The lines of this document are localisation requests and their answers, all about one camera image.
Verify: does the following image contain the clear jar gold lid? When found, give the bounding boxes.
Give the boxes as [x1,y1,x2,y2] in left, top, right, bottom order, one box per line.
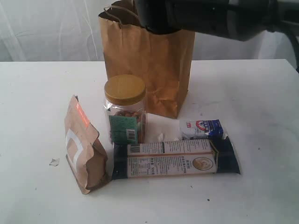
[103,74,146,144]

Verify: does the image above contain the small torn plastic scrap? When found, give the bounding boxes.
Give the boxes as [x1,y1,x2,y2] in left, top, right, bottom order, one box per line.
[49,159,60,167]

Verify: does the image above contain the long noodle package dark ends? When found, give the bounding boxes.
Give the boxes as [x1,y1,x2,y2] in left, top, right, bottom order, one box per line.
[112,138,240,180]

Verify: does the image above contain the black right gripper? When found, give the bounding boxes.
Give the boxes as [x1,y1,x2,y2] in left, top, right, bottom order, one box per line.
[135,0,185,34]

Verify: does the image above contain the white blue salt packet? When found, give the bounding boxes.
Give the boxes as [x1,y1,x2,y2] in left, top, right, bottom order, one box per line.
[179,119,228,140]

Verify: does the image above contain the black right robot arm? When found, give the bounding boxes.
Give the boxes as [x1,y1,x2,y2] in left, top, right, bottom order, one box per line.
[135,0,299,41]

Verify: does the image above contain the kraft stand-up coffee pouch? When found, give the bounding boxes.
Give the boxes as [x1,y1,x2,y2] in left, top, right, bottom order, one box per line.
[64,95,109,195]

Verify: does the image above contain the brown paper shopping bag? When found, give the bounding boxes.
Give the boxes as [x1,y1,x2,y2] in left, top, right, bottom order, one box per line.
[99,0,195,119]

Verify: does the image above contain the white backdrop curtain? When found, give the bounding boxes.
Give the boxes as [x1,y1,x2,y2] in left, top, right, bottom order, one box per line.
[0,0,296,65]

